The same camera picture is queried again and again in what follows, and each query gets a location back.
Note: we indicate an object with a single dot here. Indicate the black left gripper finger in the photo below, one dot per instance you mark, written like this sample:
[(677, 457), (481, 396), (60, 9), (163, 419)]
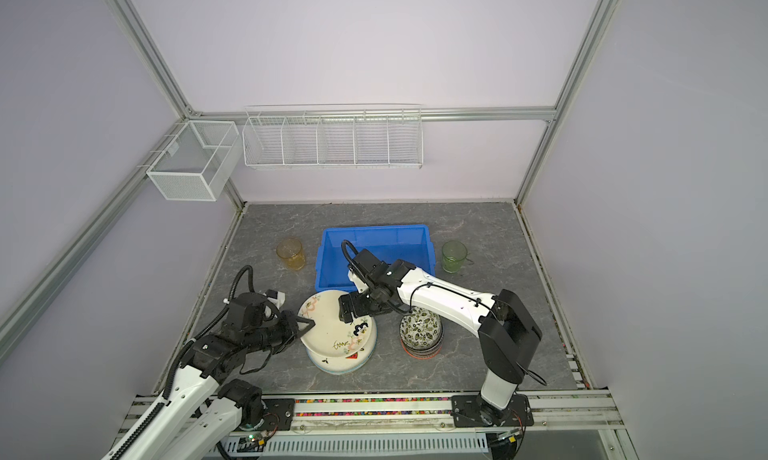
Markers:
[(297, 322), (291, 339)]

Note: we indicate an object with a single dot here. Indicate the white floral painted plate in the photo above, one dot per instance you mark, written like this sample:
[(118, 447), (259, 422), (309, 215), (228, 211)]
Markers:
[(322, 307)]

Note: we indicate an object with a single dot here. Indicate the green glass cup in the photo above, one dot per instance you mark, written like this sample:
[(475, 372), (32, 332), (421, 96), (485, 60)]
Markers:
[(454, 255)]

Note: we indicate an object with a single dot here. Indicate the white watermelon pattern plate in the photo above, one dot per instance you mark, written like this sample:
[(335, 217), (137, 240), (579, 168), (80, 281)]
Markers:
[(345, 361)]

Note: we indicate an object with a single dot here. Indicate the blue plastic bin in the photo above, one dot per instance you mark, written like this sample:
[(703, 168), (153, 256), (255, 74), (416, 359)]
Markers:
[(411, 243)]

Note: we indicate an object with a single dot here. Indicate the red rimmed bottom bowl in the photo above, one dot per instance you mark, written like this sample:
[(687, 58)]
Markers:
[(422, 352)]

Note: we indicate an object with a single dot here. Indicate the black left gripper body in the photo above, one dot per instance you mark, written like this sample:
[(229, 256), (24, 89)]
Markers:
[(275, 333)]

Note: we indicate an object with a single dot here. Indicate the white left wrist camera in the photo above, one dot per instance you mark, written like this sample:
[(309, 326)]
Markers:
[(276, 297)]

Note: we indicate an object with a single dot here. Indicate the green leaf patterned bowl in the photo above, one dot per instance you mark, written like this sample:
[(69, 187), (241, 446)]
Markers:
[(421, 330)]

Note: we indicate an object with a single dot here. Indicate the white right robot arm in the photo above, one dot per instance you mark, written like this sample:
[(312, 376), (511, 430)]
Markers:
[(507, 332)]

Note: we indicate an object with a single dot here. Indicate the amber glass cup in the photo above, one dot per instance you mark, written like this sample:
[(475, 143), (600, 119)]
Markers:
[(291, 252)]

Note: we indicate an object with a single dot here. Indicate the white mesh basket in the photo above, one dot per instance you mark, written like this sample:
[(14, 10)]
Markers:
[(198, 161)]

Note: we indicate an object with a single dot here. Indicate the white wire rack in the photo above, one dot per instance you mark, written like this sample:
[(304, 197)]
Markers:
[(333, 135)]

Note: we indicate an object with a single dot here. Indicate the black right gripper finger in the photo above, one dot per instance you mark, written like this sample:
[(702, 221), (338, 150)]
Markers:
[(362, 305), (346, 308)]

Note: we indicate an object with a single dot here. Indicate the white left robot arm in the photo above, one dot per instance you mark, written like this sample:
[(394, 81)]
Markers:
[(198, 370)]

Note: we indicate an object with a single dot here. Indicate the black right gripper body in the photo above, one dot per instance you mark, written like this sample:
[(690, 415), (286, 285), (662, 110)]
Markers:
[(377, 305)]

